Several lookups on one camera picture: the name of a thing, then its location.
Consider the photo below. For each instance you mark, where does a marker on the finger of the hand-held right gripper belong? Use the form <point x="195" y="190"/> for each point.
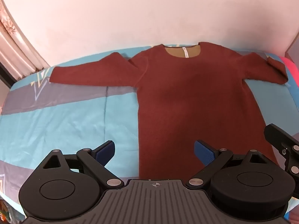
<point x="280" y="138"/>

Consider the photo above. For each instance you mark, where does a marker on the maroon long-sleeved sweater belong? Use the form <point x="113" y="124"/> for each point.
<point x="191" y="98"/>

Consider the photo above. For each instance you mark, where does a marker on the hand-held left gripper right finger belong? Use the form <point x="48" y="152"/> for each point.
<point x="204" y="154"/>

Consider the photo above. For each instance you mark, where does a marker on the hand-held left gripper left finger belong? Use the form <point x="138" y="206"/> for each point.
<point x="106" y="151"/>

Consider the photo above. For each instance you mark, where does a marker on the brown wooden furniture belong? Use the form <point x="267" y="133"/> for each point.
<point x="293" y="47"/>

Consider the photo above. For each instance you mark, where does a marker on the patterned pale curtain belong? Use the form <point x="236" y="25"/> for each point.
<point x="14" y="46"/>

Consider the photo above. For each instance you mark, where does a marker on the pink blanket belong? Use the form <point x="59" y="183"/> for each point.
<point x="292" y="66"/>

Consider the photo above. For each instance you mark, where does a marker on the colourful printed object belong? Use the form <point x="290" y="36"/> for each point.
<point x="4" y="212"/>

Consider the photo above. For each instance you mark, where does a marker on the blue and grey bed sheet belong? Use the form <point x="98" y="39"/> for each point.
<point x="70" y="126"/>

